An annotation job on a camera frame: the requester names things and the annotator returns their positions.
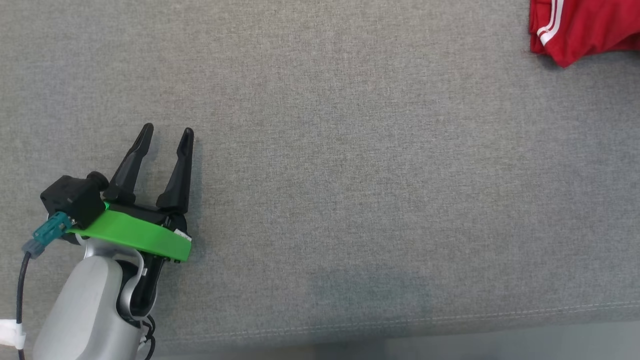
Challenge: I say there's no black left arm cable bundle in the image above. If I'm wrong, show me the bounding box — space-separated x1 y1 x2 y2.
140 315 157 360

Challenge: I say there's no grey fabric sofa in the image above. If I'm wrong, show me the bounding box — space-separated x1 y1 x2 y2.
0 0 640 351

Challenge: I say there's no white left cable tape tag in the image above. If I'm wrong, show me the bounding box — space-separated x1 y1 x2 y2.
0 319 27 350

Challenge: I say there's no teal-plug left camera cable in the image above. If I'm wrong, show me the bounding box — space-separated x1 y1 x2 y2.
16 211 73 360

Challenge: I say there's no red jersey with white trim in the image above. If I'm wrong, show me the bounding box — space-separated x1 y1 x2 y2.
529 0 640 68

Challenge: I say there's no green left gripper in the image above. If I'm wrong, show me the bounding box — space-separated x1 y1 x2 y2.
67 123 195 263

